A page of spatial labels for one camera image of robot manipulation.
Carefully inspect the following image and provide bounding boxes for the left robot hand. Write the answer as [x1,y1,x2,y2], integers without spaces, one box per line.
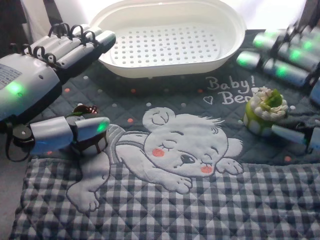
[0,22,117,157]

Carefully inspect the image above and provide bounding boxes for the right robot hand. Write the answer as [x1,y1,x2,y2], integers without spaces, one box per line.
[236,24,320,154]

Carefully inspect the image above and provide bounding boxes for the green toy cake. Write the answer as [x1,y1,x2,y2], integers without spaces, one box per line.
[243,86,290,137]

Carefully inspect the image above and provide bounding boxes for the dark brown toy item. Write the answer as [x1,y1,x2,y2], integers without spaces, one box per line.
[65,104,110,157]

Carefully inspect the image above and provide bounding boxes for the white plastic strainer basket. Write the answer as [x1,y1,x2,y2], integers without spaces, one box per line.
[88,0,247,80]

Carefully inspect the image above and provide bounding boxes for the black diagonal bar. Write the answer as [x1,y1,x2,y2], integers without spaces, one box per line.
[42,0,65,27]
[297,0,320,27]

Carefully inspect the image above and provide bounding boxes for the grey quilt with bear print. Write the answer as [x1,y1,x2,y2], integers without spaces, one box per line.
[7,28,320,240]

